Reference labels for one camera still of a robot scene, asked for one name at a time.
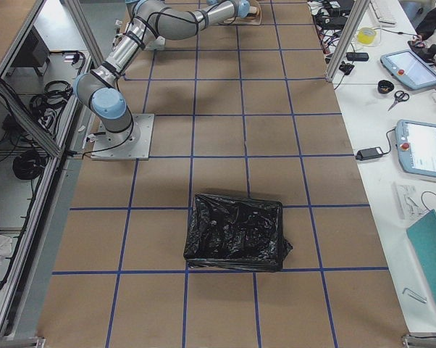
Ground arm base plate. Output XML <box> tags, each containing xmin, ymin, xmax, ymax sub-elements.
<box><xmin>90</xmin><ymin>114</ymin><xmax>154</xmax><ymax>160</ymax></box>
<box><xmin>142</xmin><ymin>36</ymin><xmax>166</xmax><ymax>51</ymax></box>

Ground blue teach pendant far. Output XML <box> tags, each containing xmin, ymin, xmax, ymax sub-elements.
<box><xmin>380</xmin><ymin>50</ymin><xmax>436</xmax><ymax>91</ymax></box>

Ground blue teach pendant near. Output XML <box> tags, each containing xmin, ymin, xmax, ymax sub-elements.
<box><xmin>395</xmin><ymin>120</ymin><xmax>436</xmax><ymax>178</ymax></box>

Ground teal folder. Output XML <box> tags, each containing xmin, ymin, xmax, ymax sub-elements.
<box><xmin>406</xmin><ymin>210</ymin><xmax>436</xmax><ymax>304</ymax></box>

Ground white keyboard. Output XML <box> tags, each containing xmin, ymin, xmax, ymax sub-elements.
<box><xmin>369</xmin><ymin>0</ymin><xmax>397</xmax><ymax>27</ymax></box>

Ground metal hex key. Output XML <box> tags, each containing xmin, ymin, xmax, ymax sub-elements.
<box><xmin>402</xmin><ymin>287</ymin><xmax>427</xmax><ymax>304</ymax></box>

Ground beige plastic dustpan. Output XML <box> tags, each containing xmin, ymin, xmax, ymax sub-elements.
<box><xmin>219</xmin><ymin>14</ymin><xmax>261</xmax><ymax>25</ymax></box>

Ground black scissors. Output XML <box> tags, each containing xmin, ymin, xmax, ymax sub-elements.
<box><xmin>387</xmin><ymin>90</ymin><xmax>410</xmax><ymax>112</ymax></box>

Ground blue teach pendant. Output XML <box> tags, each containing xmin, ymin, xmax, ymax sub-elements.
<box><xmin>380</xmin><ymin>50</ymin><xmax>436</xmax><ymax>91</ymax></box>
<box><xmin>395</xmin><ymin>120</ymin><xmax>436</xmax><ymax>178</ymax></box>

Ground yellow tape roll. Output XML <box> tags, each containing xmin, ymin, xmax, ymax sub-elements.
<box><xmin>356</xmin><ymin>27</ymin><xmax>377</xmax><ymax>45</ymax></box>

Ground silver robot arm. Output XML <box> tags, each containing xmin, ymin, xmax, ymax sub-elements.
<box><xmin>73</xmin><ymin>1</ymin><xmax>252</xmax><ymax>133</ymax></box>

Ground aluminium frame post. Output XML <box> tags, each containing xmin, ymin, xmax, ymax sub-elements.
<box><xmin>325</xmin><ymin>0</ymin><xmax>369</xmax><ymax>82</ymax></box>

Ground black power adapter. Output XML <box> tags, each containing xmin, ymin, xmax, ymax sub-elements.
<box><xmin>355</xmin><ymin>146</ymin><xmax>385</xmax><ymax>161</ymax></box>

